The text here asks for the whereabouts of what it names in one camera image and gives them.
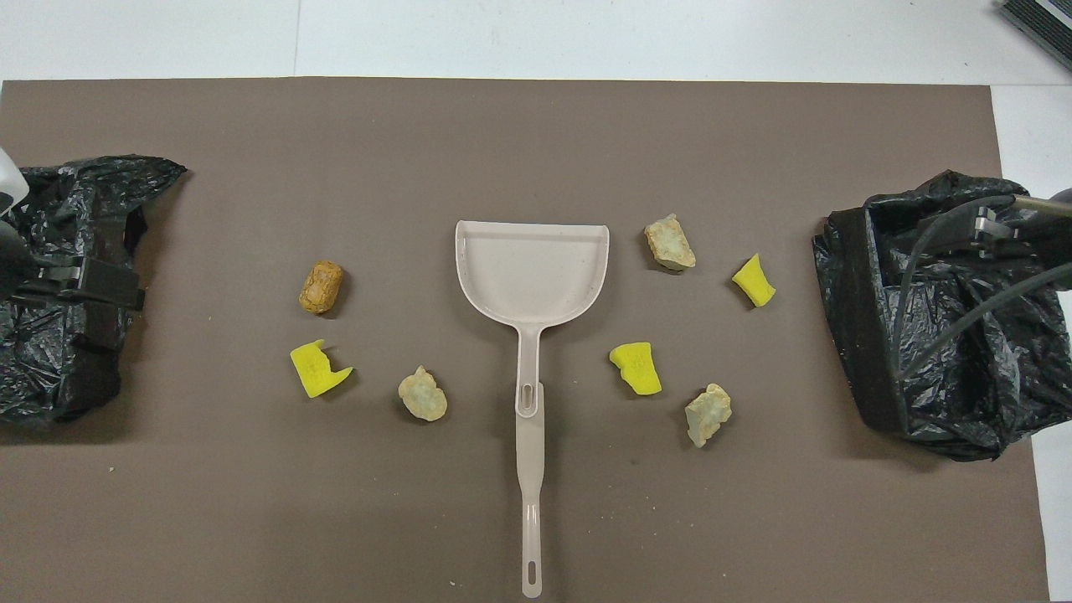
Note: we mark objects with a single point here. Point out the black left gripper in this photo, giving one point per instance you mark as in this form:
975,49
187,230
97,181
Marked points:
59,280

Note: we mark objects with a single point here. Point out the dark ribbed metal object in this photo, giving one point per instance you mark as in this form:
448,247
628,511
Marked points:
1043,21

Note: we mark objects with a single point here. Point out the pale orange layered sponge chunk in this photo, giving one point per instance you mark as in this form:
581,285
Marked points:
423,398

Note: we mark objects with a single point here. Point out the black plastic bin bag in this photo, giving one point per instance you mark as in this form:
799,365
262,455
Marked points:
50,377
1005,402

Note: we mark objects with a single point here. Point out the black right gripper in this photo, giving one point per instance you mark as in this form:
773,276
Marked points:
1001,228

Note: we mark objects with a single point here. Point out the beige hand brush black bristles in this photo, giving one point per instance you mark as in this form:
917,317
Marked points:
529,452

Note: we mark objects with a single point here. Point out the beige plastic dustpan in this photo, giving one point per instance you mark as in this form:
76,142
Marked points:
532,268

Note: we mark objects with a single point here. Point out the notched yellow sponge piece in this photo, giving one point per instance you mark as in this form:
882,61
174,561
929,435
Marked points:
311,373

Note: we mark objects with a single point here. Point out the brown sponge chunk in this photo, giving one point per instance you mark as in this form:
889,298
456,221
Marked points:
321,287

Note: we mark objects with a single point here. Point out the brown table mat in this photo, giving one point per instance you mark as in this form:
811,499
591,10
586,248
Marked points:
536,151

